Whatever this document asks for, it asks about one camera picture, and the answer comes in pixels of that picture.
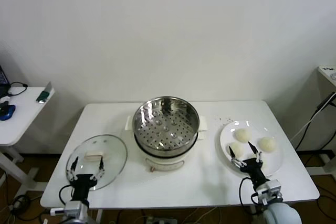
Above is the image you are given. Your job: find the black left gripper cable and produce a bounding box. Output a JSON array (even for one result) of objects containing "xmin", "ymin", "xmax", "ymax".
[{"xmin": 59, "ymin": 184, "xmax": 76, "ymax": 206}]

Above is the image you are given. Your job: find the glass pot lid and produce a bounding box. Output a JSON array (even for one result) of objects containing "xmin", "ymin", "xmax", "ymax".
[{"xmin": 65, "ymin": 134, "xmax": 129, "ymax": 192}]

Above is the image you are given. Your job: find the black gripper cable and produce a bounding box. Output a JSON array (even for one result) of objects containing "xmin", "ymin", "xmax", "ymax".
[
  {"xmin": 238, "ymin": 178, "xmax": 266, "ymax": 209},
  {"xmin": 59, "ymin": 184, "xmax": 76, "ymax": 206}
]

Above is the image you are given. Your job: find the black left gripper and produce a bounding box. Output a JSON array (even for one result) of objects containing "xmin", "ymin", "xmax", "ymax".
[{"xmin": 66, "ymin": 156, "xmax": 105, "ymax": 203}]

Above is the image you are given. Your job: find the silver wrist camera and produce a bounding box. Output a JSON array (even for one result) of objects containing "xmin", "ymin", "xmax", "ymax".
[
  {"xmin": 256, "ymin": 178, "xmax": 284, "ymax": 204},
  {"xmin": 49, "ymin": 200, "xmax": 90, "ymax": 216}
]

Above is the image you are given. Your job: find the grey floor adapter plug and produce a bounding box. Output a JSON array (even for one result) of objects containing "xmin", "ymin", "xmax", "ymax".
[{"xmin": 7, "ymin": 194, "xmax": 29, "ymax": 209}]

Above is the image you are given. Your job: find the green handled scraper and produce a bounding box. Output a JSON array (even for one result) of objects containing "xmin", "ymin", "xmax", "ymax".
[{"xmin": 36, "ymin": 81, "xmax": 55, "ymax": 103}]

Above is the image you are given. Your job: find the white side table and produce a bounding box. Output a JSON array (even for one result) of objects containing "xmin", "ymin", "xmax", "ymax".
[{"xmin": 0, "ymin": 86, "xmax": 56, "ymax": 183}]

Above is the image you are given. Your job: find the dark laptop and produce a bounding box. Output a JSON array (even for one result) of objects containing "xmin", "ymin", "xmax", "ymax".
[{"xmin": 0, "ymin": 63, "xmax": 13, "ymax": 98}]

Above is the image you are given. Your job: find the blue computer mouse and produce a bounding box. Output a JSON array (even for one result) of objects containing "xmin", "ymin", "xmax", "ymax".
[{"xmin": 0, "ymin": 104, "xmax": 16, "ymax": 121}]

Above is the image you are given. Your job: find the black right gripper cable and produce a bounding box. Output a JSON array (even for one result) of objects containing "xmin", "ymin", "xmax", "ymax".
[{"xmin": 238, "ymin": 178, "xmax": 266, "ymax": 209}]

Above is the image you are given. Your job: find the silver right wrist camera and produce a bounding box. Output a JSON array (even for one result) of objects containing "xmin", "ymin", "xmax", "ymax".
[{"xmin": 256, "ymin": 178, "xmax": 284, "ymax": 204}]

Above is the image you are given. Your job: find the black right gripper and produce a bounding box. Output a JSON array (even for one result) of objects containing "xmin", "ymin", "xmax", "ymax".
[{"xmin": 228, "ymin": 141, "xmax": 270, "ymax": 187}]

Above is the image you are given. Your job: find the white power cable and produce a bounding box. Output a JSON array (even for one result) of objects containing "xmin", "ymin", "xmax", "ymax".
[{"xmin": 290, "ymin": 108, "xmax": 323, "ymax": 143}]

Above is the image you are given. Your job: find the white steamed baozi bun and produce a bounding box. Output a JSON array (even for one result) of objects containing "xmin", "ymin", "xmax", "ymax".
[
  {"xmin": 227, "ymin": 142, "xmax": 246, "ymax": 158},
  {"xmin": 258, "ymin": 136, "xmax": 278, "ymax": 154},
  {"xmin": 234, "ymin": 128, "xmax": 252, "ymax": 143},
  {"xmin": 248, "ymin": 153, "xmax": 268, "ymax": 170}
]

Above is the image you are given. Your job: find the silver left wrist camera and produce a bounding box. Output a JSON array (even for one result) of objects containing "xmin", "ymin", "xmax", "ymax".
[{"xmin": 49, "ymin": 200, "xmax": 90, "ymax": 216}]

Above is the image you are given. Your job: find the black power cable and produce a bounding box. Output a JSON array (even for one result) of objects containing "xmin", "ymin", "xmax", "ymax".
[{"xmin": 295, "ymin": 91, "xmax": 336, "ymax": 151}]

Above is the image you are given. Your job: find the stainless steel steamer basket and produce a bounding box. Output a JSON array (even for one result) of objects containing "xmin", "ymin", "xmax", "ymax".
[{"xmin": 132, "ymin": 97, "xmax": 201, "ymax": 156}]

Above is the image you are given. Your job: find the white round plate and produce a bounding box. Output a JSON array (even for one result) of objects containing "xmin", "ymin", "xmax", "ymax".
[{"xmin": 219, "ymin": 120, "xmax": 285, "ymax": 177}]

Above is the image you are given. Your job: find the black looped cable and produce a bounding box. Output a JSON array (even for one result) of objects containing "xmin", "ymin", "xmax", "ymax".
[{"xmin": 7, "ymin": 81, "xmax": 29, "ymax": 98}]

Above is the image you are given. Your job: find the white electric cooker pot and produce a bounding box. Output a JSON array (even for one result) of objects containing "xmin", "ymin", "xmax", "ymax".
[{"xmin": 124, "ymin": 115, "xmax": 210, "ymax": 173}]

